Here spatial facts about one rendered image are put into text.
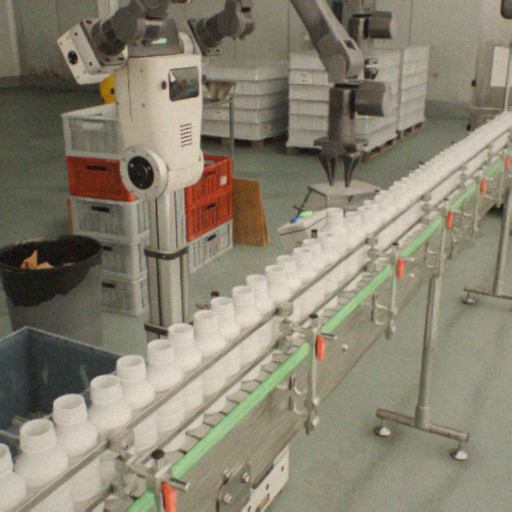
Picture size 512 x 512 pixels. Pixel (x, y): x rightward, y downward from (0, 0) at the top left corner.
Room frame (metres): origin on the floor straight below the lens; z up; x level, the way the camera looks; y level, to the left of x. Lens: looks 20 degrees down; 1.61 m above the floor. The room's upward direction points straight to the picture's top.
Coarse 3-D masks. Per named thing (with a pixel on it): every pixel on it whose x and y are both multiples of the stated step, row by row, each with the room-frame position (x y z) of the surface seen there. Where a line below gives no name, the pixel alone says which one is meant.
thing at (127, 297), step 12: (144, 276) 3.50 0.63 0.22; (108, 288) 3.50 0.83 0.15; (120, 288) 3.47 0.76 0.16; (132, 288) 3.43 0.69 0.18; (144, 288) 3.51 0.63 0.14; (108, 300) 3.51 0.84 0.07; (120, 300) 3.47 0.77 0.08; (132, 300) 3.43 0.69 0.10; (144, 300) 3.51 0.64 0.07; (120, 312) 3.47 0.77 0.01; (132, 312) 3.43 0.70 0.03
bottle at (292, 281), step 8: (280, 256) 1.23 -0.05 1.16; (288, 256) 1.23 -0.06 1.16; (280, 264) 1.20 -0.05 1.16; (288, 264) 1.20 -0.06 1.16; (288, 272) 1.19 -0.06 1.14; (288, 280) 1.19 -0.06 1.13; (296, 280) 1.20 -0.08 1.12; (296, 288) 1.19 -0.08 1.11; (296, 304) 1.19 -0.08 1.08; (296, 312) 1.19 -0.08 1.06; (296, 320) 1.19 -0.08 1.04; (296, 336) 1.19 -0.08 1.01
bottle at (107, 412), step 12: (96, 384) 0.76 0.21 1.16; (108, 384) 0.77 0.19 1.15; (96, 396) 0.74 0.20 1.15; (108, 396) 0.74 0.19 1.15; (120, 396) 0.75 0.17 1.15; (96, 408) 0.74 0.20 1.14; (108, 408) 0.74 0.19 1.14; (120, 408) 0.75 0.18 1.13; (96, 420) 0.73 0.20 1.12; (108, 420) 0.73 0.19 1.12; (120, 420) 0.73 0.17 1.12; (108, 432) 0.73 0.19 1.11; (108, 456) 0.72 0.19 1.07; (108, 468) 0.72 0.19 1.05; (108, 480) 0.72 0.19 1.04
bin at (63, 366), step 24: (24, 336) 1.35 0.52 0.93; (48, 336) 1.32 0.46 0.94; (0, 360) 1.29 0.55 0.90; (24, 360) 1.34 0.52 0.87; (48, 360) 1.33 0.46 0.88; (72, 360) 1.29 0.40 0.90; (96, 360) 1.26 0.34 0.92; (0, 384) 1.28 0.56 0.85; (24, 384) 1.33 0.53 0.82; (48, 384) 1.33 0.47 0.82; (72, 384) 1.29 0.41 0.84; (0, 408) 1.27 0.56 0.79; (24, 408) 1.33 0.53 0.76; (48, 408) 1.34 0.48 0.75; (0, 432) 0.96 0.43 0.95
